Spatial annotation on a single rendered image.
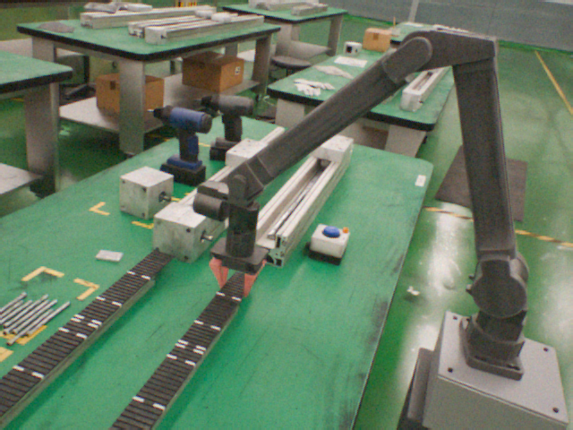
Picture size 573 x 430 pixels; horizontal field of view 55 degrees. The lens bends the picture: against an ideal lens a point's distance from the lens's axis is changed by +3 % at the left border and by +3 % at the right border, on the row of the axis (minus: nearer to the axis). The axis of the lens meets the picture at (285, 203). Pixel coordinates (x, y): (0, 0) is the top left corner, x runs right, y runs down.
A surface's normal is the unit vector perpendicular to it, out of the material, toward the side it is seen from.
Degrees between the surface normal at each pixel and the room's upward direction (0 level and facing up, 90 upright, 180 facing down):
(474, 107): 90
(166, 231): 90
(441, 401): 90
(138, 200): 90
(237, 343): 0
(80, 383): 0
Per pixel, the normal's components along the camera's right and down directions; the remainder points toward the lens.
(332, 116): -0.43, 0.28
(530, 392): 0.18, -0.89
